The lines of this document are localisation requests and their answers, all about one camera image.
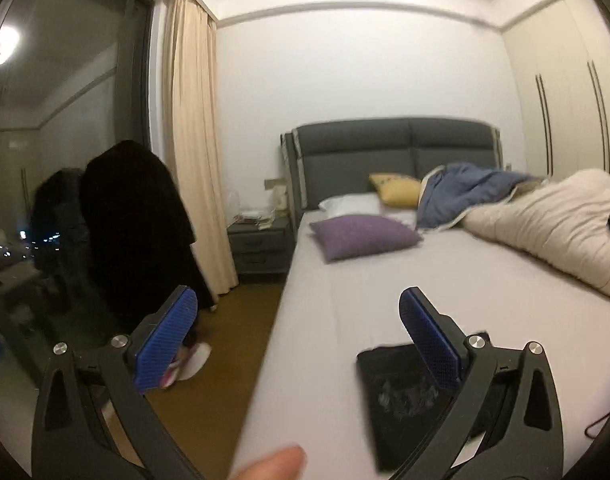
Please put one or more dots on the small white bedside lamp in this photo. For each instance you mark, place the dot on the small white bedside lamp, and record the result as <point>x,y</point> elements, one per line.
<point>280,199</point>

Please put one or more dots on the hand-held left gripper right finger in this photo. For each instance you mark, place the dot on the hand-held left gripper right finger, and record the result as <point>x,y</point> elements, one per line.
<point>430,345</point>

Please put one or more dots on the blue quilt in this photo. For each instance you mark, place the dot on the blue quilt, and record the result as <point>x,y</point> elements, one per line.
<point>465,190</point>

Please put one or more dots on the cream wardrobe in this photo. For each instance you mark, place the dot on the cream wardrobe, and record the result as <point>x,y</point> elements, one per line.
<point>565,85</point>

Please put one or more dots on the yellow pillow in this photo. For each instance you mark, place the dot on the yellow pillow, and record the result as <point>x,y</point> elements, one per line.
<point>400,191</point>

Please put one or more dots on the cream curtain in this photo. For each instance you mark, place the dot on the cream curtain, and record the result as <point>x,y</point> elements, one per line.
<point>195,135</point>

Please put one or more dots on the white pink slippers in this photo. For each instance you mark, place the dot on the white pink slippers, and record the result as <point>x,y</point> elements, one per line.
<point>192,360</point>

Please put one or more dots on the grey nightstand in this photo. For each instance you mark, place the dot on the grey nightstand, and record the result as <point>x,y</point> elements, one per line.
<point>257,245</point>

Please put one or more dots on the beige duvet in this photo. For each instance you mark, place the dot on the beige duvet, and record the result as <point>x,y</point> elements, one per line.
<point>550,220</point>

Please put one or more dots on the person's left hand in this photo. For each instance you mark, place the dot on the person's left hand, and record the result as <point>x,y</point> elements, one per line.
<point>275,462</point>

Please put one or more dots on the white clutter on nightstand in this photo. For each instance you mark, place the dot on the white clutter on nightstand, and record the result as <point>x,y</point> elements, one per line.
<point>252,219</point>

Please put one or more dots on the purple pillow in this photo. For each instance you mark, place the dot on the purple pillow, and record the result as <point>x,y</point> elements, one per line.
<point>365,235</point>

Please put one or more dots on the bed with white sheet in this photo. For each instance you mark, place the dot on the bed with white sheet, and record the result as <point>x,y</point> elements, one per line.
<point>345,300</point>

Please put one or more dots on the black hanging coat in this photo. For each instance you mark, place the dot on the black hanging coat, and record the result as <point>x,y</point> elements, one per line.
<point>135,220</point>

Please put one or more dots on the grey padded headboard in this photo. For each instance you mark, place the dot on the grey padded headboard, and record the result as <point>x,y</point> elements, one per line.
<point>355,165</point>

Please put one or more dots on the wall switch panel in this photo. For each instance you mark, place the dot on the wall switch panel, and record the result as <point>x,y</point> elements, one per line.
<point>275,183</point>

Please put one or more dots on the white pillow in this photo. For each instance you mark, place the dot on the white pillow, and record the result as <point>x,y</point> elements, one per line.
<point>350,204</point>

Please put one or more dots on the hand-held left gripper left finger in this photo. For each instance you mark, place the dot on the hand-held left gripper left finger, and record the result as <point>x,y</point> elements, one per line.
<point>165,345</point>

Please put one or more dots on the glass balcony door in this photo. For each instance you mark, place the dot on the glass balcony door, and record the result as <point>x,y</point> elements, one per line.
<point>60,85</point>

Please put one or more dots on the black pants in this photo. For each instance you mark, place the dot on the black pants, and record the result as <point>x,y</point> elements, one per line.
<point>395,410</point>

